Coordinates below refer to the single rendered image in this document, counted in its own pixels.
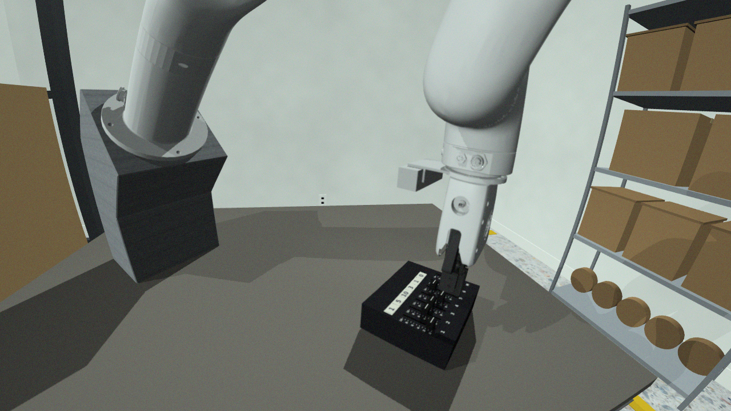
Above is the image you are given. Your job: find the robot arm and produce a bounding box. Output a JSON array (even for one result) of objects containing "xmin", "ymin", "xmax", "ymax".
[{"xmin": 101, "ymin": 0, "xmax": 571, "ymax": 192}]

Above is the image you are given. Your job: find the black lighting desk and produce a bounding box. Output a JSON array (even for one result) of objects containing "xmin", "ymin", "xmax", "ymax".
[{"xmin": 360, "ymin": 261, "xmax": 480, "ymax": 370}]

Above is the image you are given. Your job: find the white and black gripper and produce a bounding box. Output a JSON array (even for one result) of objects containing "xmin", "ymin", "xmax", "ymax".
[{"xmin": 436, "ymin": 166, "xmax": 507, "ymax": 296}]

